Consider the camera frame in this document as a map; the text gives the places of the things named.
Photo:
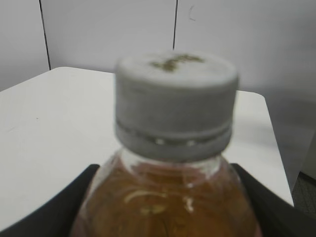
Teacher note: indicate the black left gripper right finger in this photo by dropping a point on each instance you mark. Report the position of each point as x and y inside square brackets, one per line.
[276, 217]

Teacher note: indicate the grey bottle cap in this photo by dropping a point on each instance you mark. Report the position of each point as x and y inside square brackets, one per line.
[175, 106]

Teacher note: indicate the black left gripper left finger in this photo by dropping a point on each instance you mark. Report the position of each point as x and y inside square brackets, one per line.
[55, 218]

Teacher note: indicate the peach oolong tea bottle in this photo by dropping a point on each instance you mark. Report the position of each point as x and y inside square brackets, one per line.
[133, 196]

